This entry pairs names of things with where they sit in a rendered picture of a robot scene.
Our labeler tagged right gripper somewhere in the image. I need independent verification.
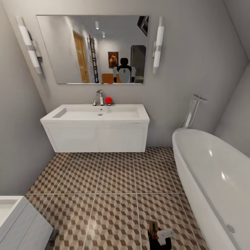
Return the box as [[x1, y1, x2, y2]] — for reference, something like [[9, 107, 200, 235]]
[[148, 230, 172, 250]]

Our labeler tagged mousetrap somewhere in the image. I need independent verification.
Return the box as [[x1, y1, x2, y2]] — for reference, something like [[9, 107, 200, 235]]
[[149, 220, 159, 239]]

